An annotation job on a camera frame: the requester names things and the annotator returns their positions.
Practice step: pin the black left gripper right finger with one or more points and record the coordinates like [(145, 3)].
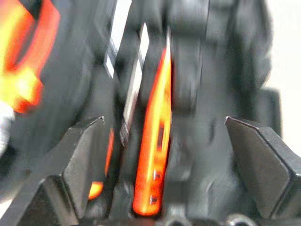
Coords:
[(263, 164)]

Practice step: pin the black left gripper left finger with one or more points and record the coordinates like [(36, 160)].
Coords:
[(70, 169)]

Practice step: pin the black plastic tool case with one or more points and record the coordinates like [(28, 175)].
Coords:
[(200, 94)]

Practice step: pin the silver metal tool shaft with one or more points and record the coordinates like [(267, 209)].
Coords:
[(135, 87)]

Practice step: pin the silver metal wrench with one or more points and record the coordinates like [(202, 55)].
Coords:
[(115, 44)]

